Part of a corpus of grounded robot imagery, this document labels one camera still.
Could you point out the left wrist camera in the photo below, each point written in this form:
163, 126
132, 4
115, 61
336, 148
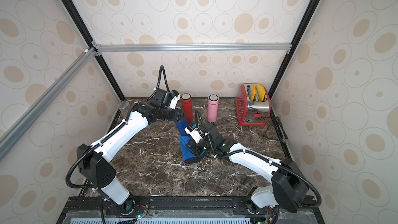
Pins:
175, 99

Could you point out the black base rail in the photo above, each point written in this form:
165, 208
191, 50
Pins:
181, 210

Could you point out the blue thermos bottle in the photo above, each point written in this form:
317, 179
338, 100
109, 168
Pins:
181, 126

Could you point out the right yellow toast slice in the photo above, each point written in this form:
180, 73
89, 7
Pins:
260, 92

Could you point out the pink thermos bottle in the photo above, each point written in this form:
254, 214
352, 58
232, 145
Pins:
213, 101

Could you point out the left diagonal aluminium rail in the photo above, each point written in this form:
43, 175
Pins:
16, 132

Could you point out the left yellow toast slice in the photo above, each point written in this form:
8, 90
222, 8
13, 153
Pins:
252, 92

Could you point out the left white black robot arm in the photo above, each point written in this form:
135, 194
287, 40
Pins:
93, 169

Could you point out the red thermos bottle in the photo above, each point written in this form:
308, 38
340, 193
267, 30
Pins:
186, 101

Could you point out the yellow toast slice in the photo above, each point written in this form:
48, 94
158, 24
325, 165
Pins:
252, 92
260, 92

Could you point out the blue cloth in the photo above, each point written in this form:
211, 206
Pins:
186, 144

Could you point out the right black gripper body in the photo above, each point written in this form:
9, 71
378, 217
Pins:
200, 147

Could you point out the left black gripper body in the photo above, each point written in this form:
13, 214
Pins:
168, 113

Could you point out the horizontal aluminium rail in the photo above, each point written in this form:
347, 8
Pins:
193, 47

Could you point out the clear glass cup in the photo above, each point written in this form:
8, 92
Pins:
123, 105

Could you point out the red polka dot toaster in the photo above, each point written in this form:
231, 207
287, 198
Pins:
251, 113

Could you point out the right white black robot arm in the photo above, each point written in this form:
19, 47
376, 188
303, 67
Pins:
288, 187

